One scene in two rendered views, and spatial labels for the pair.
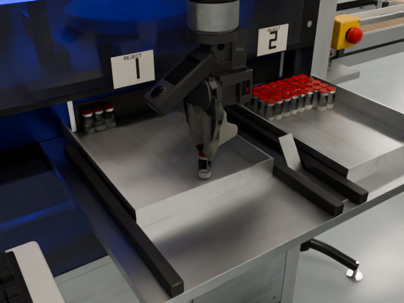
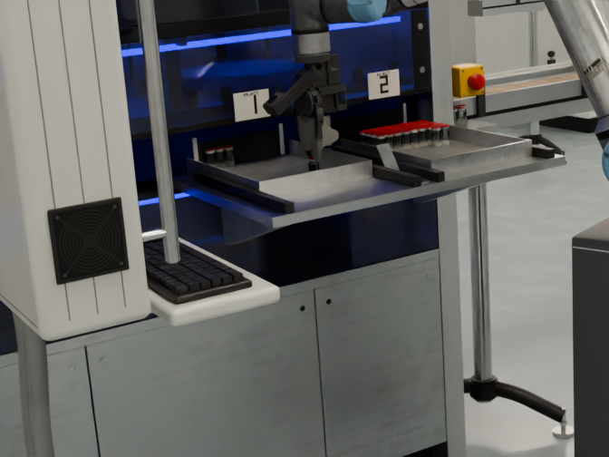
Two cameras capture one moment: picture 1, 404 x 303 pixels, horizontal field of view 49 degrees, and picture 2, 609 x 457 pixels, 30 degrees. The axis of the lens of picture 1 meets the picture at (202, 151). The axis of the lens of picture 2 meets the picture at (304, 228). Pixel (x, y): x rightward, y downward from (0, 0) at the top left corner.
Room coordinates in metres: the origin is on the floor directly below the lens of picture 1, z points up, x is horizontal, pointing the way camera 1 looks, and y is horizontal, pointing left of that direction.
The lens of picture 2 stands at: (-1.62, -0.13, 1.39)
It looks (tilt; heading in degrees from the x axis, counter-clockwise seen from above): 15 degrees down; 4
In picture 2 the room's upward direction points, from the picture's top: 4 degrees counter-clockwise
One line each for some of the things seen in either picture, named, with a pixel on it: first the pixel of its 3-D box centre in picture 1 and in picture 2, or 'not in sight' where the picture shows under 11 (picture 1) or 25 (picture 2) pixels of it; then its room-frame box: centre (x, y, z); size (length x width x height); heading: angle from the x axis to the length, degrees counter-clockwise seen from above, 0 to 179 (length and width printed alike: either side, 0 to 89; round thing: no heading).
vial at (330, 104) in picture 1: (329, 97); (444, 134); (0.92, -0.29, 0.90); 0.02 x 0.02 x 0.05
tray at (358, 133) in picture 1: (326, 119); (433, 147); (0.83, -0.26, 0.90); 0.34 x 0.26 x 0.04; 33
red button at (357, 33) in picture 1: (353, 35); (475, 82); (1.10, -0.38, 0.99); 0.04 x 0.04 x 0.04; 33
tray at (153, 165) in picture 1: (159, 146); (276, 167); (0.72, 0.08, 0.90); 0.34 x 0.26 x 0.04; 33
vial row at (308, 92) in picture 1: (296, 101); (410, 139); (0.90, -0.21, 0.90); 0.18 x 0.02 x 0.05; 123
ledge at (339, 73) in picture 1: (324, 71); (459, 128); (1.18, -0.34, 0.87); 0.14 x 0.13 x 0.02; 33
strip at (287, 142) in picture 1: (311, 167); (402, 162); (0.63, -0.18, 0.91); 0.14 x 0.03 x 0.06; 33
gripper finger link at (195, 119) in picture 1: (207, 124); (314, 135); (0.67, -0.01, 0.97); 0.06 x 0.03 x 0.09; 123
